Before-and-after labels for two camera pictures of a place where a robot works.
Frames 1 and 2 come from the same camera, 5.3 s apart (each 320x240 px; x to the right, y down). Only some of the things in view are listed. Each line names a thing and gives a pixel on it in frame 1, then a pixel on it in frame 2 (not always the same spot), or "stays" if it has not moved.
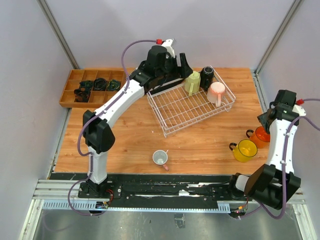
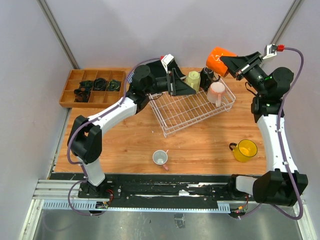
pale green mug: (192, 83) stays
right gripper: (263, 121) → (234, 63)
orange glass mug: (261, 137) → (215, 63)
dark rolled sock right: (113, 85) stays
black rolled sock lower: (82, 94) stays
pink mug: (215, 91) stays
